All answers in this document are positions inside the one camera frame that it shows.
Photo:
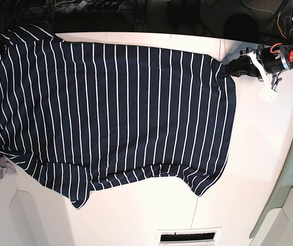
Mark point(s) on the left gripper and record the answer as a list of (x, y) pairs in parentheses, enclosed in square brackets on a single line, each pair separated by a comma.
[(264, 63)]

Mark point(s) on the navy white striped t-shirt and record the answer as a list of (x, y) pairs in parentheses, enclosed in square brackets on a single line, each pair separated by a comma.
[(82, 117)]

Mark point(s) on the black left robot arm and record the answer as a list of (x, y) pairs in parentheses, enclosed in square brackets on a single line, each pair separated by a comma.
[(287, 37)]

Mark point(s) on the white bin left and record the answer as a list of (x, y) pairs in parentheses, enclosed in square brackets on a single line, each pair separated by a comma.
[(20, 222)]

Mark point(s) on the white cables background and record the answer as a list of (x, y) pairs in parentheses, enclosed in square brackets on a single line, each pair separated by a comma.
[(268, 7)]

